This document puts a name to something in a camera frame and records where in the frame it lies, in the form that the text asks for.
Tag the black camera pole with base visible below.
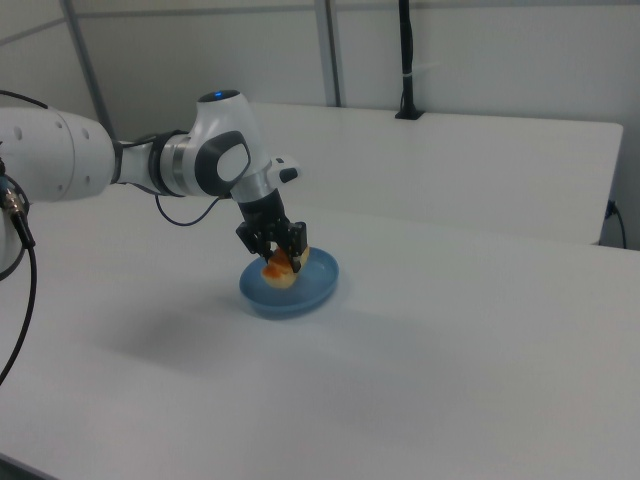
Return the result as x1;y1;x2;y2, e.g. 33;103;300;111
394;0;426;121

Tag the black cable at table end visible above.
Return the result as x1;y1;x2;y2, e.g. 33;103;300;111
605;199;628;249

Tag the bread slice with orange topping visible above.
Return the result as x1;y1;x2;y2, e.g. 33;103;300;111
261;244;312;290

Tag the thin blue cable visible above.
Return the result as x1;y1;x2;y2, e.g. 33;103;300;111
153;192;224;227

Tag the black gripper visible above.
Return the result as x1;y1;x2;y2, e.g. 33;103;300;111
234;188;309;275

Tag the blue round plastic plate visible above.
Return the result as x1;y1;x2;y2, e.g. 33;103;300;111
238;245;341;321

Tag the white partition wall post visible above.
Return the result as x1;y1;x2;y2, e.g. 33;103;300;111
322;0;347;107

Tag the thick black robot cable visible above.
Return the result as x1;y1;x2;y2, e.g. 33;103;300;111
0;164;38;387

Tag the white partition corner post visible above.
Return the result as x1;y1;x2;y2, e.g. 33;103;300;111
58;0;117;142

